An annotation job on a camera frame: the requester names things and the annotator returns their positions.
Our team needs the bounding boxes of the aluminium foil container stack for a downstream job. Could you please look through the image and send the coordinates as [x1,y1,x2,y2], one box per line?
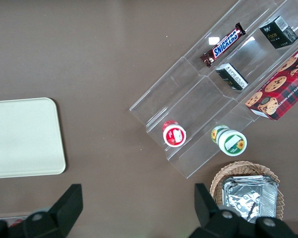
[221,175,279,224]

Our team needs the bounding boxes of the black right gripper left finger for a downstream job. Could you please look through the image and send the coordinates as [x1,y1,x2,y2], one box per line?
[21,183,84,238]

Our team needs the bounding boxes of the Snickers chocolate bar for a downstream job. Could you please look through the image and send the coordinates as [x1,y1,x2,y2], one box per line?
[200,22,246,68]

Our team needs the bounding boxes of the clear acrylic tiered display stand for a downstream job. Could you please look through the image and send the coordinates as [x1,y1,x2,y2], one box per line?
[129,0,298,179]

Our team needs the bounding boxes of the red lidded yogurt cup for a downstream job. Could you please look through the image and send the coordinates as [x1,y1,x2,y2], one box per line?
[162,119,187,148]

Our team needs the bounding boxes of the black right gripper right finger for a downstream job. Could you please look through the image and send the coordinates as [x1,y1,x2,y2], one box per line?
[188,183,258,238]

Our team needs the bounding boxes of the cream rectangular plastic tray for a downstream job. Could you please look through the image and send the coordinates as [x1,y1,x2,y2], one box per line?
[0,97,67,179]

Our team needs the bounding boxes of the light wicker basket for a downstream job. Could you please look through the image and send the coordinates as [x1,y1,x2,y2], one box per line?
[210,161,285,221]

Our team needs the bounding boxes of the green sunflower lidded cup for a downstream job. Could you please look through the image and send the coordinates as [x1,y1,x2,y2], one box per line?
[211,124,247,157]

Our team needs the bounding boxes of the red plaid cookie box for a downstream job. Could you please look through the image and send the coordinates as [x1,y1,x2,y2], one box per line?
[245,41,298,121]

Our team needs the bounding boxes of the small black carton box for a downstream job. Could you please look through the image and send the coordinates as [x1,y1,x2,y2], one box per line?
[259,15,298,50]
[215,62,249,91]

